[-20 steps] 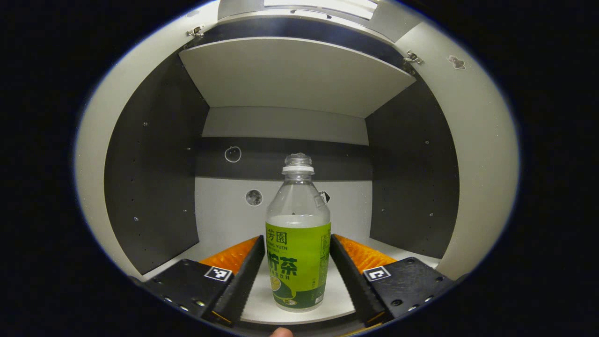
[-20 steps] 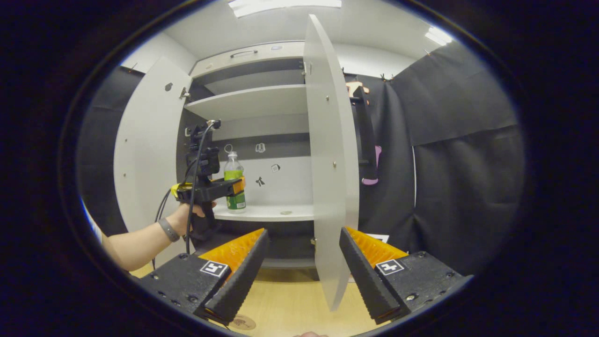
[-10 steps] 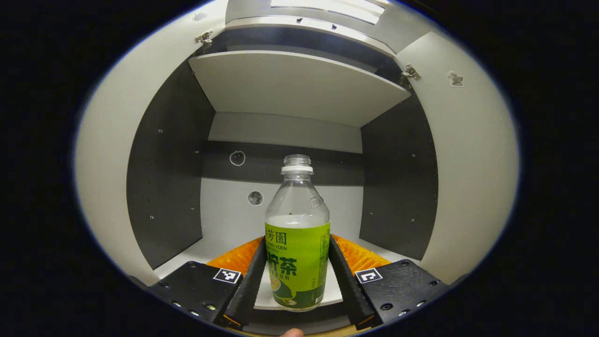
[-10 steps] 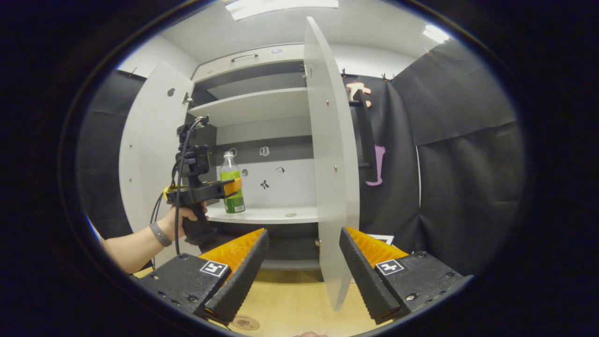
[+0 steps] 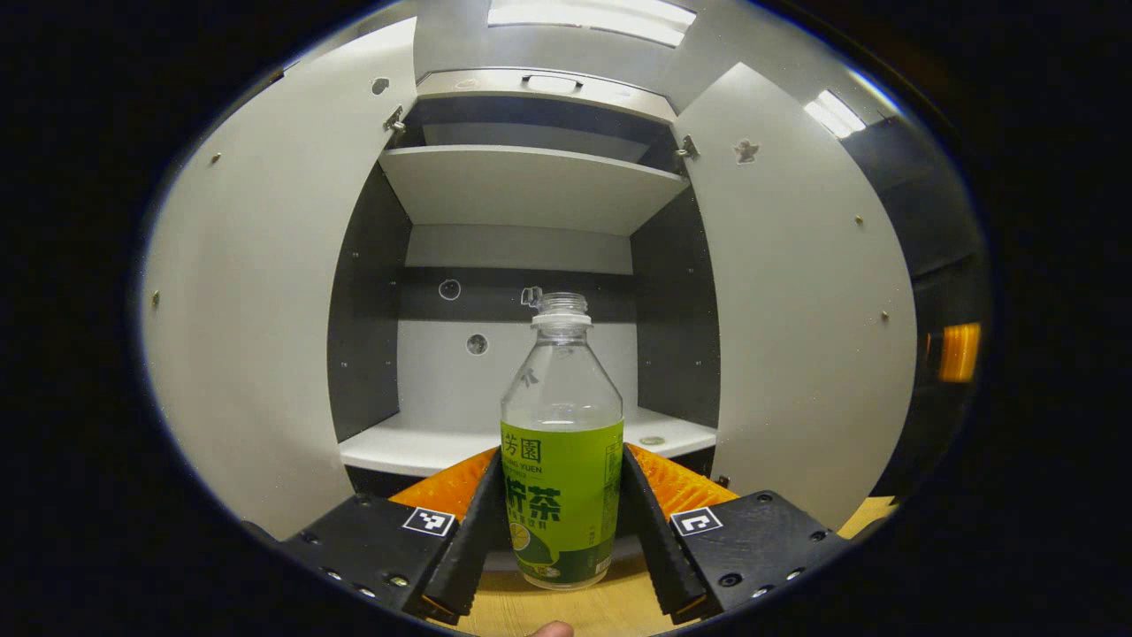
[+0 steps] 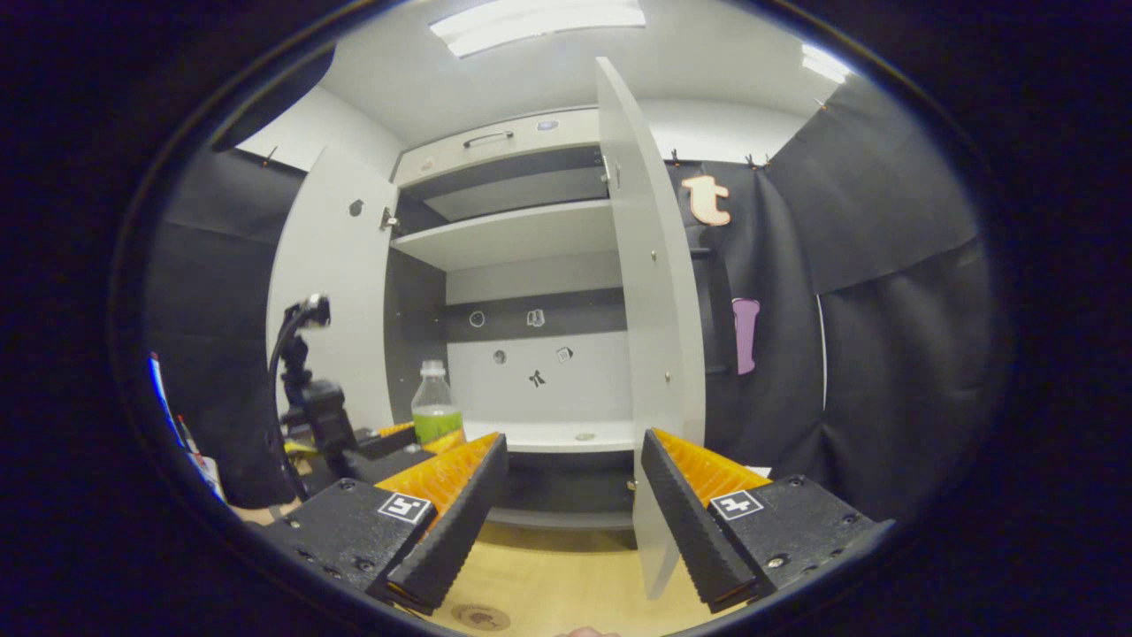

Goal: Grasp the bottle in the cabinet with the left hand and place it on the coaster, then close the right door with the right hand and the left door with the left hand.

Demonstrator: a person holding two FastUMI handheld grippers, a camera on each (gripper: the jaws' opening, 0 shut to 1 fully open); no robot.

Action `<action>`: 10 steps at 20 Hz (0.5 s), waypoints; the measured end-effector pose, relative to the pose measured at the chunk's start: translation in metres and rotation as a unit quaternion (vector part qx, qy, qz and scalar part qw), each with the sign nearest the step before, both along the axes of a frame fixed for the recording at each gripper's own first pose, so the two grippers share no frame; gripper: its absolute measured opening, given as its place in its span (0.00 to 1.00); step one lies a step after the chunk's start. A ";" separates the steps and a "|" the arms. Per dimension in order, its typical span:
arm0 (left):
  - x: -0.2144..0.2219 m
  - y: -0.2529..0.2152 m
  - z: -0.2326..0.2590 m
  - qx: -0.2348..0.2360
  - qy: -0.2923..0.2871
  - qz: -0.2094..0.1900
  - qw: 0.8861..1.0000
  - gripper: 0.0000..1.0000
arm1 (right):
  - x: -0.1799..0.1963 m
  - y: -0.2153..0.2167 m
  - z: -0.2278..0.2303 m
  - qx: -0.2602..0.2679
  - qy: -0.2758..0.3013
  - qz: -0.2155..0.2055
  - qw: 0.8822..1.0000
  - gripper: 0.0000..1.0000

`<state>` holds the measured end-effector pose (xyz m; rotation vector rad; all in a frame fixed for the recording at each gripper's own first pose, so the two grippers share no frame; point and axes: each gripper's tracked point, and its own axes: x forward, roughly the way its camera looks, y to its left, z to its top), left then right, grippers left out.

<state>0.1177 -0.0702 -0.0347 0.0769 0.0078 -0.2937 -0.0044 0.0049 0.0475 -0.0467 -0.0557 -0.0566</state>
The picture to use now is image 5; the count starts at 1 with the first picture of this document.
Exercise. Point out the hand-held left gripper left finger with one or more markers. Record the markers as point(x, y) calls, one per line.
point(473, 548)

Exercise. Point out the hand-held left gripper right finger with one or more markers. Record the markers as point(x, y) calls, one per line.
point(663, 548)

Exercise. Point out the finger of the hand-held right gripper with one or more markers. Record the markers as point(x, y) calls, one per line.
point(959, 352)

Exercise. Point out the green label plastic bottle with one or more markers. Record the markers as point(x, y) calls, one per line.
point(562, 495)

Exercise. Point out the white cabinet door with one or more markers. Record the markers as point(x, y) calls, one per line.
point(265, 310)
point(796, 310)

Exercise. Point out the white and grey cabinet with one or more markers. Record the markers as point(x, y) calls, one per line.
point(363, 354)

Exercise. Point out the rectangular ceiling light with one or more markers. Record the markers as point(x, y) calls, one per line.
point(836, 113)

